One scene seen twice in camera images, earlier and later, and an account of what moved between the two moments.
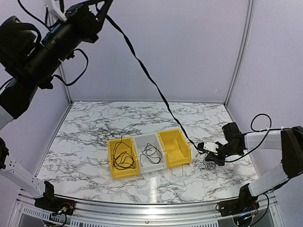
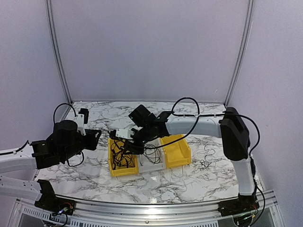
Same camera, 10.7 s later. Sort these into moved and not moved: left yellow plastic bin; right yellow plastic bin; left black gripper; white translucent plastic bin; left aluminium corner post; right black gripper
Moved: right black gripper; left black gripper
Not moved: left yellow plastic bin; white translucent plastic bin; left aluminium corner post; right yellow plastic bin
